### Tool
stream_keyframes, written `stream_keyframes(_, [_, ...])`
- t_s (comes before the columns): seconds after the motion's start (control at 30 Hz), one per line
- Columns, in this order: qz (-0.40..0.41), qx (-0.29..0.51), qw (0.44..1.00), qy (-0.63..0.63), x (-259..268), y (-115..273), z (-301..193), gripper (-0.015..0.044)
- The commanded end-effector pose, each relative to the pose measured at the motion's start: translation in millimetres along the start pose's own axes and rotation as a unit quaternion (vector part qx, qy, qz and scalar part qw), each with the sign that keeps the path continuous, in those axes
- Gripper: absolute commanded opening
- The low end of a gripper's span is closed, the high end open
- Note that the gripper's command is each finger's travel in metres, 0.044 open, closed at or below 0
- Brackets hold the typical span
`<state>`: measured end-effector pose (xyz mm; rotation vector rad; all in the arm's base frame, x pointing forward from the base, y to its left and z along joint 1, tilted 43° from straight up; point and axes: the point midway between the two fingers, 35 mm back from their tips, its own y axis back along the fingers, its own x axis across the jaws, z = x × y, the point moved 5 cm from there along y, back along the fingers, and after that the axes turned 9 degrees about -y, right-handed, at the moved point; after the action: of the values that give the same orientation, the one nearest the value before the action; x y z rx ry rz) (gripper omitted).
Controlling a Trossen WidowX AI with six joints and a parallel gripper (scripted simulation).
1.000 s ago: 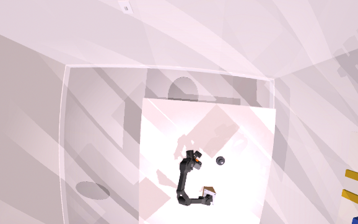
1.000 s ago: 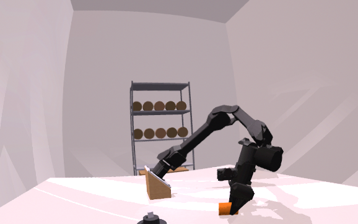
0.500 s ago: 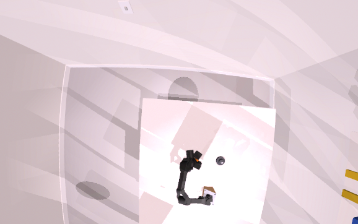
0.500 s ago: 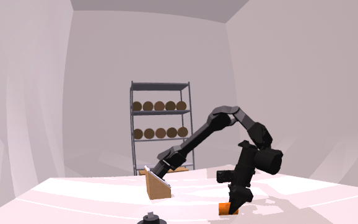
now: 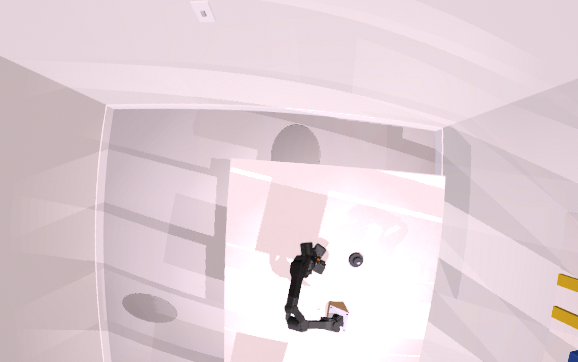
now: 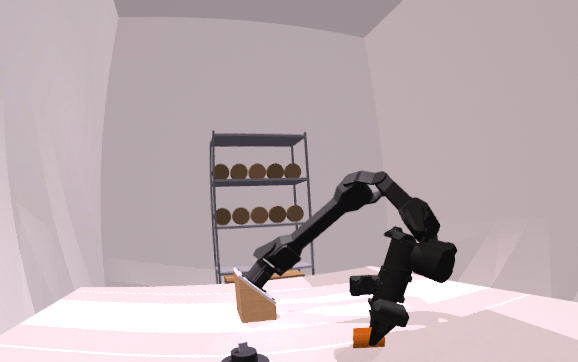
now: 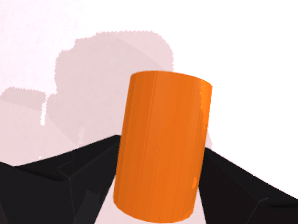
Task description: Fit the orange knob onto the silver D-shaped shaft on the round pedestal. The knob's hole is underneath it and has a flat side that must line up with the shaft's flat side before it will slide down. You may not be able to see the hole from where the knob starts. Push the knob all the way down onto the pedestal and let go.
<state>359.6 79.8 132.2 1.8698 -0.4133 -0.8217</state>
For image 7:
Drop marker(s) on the orange knob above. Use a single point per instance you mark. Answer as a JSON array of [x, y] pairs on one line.
[[162, 143]]

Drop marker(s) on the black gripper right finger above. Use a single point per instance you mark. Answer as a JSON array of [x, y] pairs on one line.
[[231, 195]]

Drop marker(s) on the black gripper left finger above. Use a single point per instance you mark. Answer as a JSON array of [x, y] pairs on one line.
[[66, 189]]

